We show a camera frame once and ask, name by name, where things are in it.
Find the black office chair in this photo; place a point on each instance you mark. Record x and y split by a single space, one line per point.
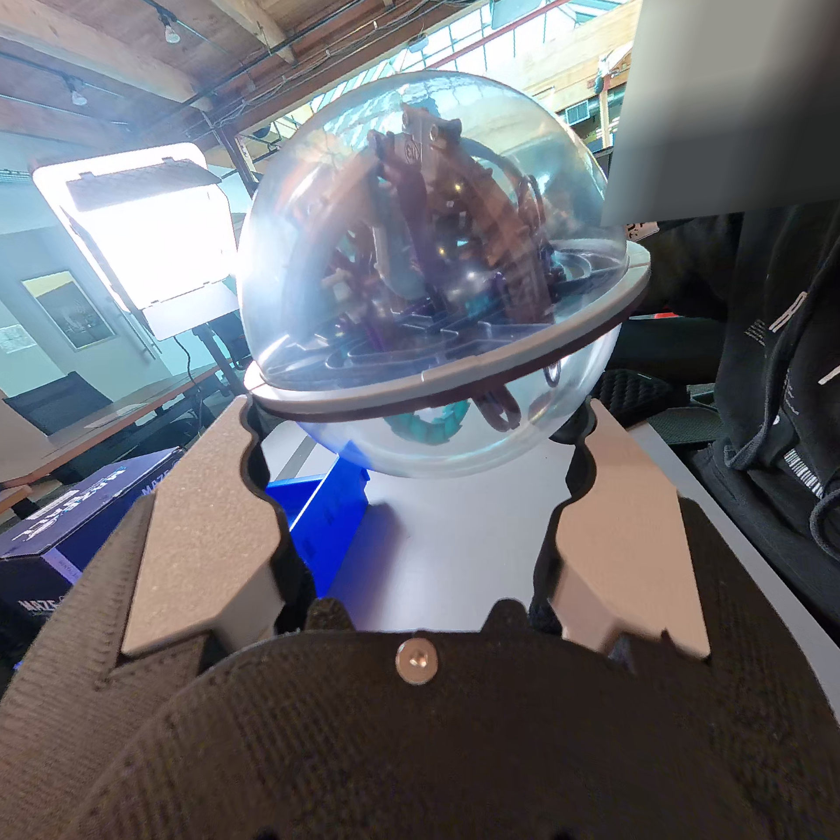
59 400

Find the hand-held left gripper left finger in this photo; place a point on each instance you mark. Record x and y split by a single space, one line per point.
197 538

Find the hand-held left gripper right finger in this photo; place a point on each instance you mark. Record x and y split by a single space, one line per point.
630 544

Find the framed wall picture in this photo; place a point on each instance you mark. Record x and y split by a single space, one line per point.
69 312

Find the clear plastic maze ball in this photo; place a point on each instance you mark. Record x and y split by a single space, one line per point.
328 197

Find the wooden desk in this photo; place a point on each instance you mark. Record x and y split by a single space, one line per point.
164 394

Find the beige board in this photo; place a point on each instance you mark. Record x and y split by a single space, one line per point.
19 446

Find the hanging light bulb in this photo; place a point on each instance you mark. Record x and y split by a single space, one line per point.
79 95
172 31

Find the black light stand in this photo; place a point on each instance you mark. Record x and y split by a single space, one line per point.
220 354

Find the white light panel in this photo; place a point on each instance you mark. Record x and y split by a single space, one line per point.
151 243

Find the dark blue cardboard box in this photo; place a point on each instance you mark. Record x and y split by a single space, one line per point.
79 518

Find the blue plastic bin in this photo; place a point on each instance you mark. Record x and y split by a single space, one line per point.
321 518

